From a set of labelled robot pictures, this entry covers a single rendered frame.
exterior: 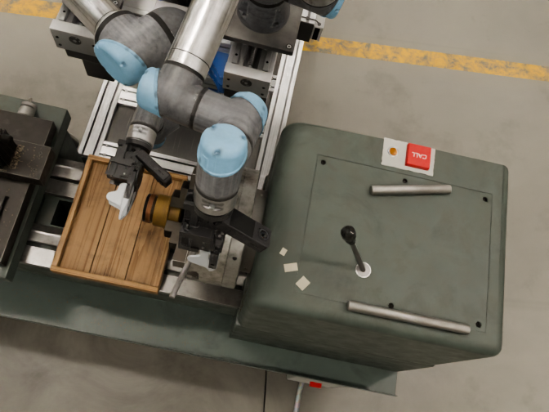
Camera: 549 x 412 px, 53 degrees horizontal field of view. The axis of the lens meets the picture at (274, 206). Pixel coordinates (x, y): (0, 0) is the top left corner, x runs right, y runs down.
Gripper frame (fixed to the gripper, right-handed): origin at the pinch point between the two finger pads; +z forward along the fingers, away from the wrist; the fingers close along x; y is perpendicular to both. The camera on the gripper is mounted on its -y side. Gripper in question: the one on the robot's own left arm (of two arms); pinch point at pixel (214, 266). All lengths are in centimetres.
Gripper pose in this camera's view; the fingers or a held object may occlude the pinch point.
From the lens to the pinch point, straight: 112.2
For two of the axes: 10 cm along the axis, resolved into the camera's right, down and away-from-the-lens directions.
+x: -1.3, 7.5, -6.5
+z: -1.9, 6.3, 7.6
